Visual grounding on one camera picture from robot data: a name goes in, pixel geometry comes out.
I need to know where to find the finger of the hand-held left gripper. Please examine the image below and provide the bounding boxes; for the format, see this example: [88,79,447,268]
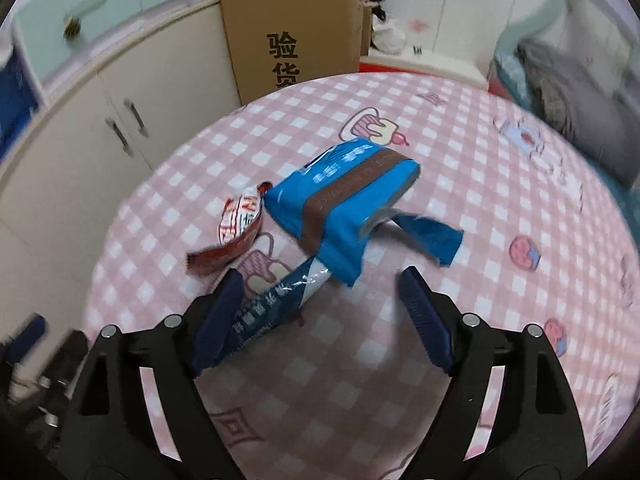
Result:
[41,329,91,392]
[0,312,50,367]

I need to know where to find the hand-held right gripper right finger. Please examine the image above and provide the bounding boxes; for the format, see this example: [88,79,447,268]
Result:
[397,266,588,480]

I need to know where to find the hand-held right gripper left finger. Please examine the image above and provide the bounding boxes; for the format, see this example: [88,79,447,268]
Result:
[55,269,246,480]

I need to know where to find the blue white long wrapper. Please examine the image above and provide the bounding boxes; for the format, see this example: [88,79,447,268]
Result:
[215,254,334,369]

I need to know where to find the blue packet with brown band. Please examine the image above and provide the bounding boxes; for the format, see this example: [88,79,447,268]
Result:
[262,137,464,289]

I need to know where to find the red white snack wrapper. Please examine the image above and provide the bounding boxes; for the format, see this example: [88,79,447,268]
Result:
[186,182,274,277]

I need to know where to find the pink checked tablecloth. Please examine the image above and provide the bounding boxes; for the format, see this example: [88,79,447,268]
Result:
[82,72,640,480]

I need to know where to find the cream curved cabinet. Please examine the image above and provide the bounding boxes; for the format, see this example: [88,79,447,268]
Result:
[0,0,247,283]

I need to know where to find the blue storage box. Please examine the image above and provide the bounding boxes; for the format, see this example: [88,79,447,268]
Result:
[0,45,42,162]

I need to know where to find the red white low stand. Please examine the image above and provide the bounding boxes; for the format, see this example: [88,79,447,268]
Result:
[359,55,490,93]

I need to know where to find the blue patterned bed sheet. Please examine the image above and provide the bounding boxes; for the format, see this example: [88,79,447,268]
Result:
[491,54,533,108]

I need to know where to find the grey folded blanket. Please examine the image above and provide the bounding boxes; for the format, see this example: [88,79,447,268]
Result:
[516,40,640,187]

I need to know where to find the white plastic bag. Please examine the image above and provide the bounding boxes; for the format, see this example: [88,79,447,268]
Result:
[370,20,407,56]

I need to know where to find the mint green drawer unit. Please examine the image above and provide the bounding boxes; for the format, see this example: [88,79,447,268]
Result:
[12,0,221,87]

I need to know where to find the brown cardboard box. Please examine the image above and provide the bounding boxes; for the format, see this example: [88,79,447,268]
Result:
[218,0,374,107]

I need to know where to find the mint green bed frame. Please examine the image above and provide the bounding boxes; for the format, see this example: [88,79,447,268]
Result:
[487,0,640,93]

